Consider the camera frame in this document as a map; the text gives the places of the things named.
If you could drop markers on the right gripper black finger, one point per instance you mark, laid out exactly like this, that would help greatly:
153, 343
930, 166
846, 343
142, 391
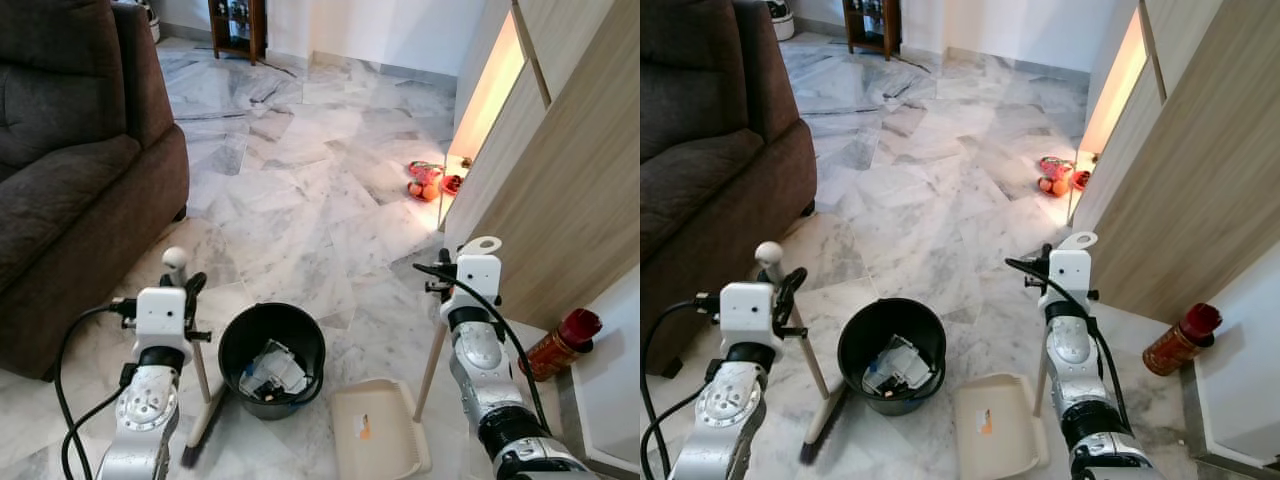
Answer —
1045, 258
446, 263

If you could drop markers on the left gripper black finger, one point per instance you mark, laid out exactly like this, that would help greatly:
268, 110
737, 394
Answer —
792, 288
195, 290

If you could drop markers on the black round waste bin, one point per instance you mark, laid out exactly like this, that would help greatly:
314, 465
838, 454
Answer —
860, 335
240, 340

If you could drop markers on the small red round object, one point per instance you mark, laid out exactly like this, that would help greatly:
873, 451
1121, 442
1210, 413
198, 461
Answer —
452, 185
1081, 180

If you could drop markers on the white crumpled packaging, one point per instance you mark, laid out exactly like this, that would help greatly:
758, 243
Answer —
272, 370
895, 365

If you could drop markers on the red bag with oranges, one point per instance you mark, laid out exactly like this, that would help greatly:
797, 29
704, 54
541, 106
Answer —
424, 176
1053, 172

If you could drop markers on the orange can with red cap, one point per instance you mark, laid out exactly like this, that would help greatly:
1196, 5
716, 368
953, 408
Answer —
555, 350
1175, 345

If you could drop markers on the light wooden cabinet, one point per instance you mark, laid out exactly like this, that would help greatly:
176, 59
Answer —
570, 180
1190, 170

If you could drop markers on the brown fabric sofa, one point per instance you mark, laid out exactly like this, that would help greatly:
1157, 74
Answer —
70, 150
700, 150

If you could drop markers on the dark wooden side table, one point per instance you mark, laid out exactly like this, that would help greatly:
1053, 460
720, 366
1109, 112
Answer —
893, 28
258, 30

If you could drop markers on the white round appliance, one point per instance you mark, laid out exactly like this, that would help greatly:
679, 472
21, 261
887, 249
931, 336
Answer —
780, 18
150, 18

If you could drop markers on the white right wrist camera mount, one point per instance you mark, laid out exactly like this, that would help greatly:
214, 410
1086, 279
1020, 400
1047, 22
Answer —
478, 280
1070, 275

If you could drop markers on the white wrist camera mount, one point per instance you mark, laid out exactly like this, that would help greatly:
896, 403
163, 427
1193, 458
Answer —
478, 280
1070, 275
748, 312
162, 315

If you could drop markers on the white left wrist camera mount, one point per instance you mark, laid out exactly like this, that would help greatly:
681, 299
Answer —
162, 315
748, 312

